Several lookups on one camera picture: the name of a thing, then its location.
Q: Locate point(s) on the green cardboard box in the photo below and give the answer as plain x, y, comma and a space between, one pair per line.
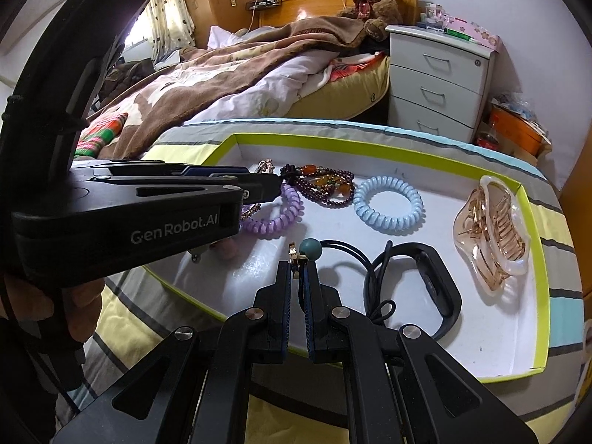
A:
462, 356

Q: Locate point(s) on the person's left forearm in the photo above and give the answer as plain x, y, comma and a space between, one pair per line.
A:
27, 402

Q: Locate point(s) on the red green plaid pillow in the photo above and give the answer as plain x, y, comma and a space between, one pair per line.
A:
101, 132

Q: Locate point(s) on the orange box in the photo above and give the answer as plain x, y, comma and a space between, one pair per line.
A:
518, 132

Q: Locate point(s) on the dotted curtain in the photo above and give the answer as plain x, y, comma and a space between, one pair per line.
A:
171, 14

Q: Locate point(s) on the power strip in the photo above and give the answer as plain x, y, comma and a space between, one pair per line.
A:
266, 3

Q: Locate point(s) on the clear pink hair claw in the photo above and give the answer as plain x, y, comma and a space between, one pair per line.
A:
499, 222

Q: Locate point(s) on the red drink bottle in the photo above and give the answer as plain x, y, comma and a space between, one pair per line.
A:
488, 136

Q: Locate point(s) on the window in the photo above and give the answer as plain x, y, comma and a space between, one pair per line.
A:
138, 37

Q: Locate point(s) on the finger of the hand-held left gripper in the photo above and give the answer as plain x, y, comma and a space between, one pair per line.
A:
259, 187
152, 169

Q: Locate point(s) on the wooden headboard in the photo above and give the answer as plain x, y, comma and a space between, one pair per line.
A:
305, 7

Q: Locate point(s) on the yellow mattress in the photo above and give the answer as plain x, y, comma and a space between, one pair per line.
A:
342, 97

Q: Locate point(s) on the gold hair clip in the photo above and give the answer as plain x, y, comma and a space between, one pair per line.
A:
266, 166

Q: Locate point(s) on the red striped cloth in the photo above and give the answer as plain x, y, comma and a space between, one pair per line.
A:
351, 67

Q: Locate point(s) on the black smart band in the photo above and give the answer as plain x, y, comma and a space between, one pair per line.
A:
444, 286

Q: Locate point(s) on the white drawer nightstand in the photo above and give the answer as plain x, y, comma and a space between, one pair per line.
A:
434, 69

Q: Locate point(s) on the person's left hand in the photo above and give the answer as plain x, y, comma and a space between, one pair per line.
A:
83, 305

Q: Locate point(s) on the clear glass cup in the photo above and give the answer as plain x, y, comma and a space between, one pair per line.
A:
432, 15

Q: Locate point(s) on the brown patterned blanket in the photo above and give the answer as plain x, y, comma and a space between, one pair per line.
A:
194, 83

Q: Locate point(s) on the brown teddy bear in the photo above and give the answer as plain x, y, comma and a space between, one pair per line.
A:
365, 4

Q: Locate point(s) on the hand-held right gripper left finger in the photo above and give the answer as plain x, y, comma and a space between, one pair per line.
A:
290, 296

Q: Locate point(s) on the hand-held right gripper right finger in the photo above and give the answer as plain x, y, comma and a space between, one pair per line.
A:
304, 296

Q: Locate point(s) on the pink floral box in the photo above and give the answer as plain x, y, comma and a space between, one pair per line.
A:
481, 34

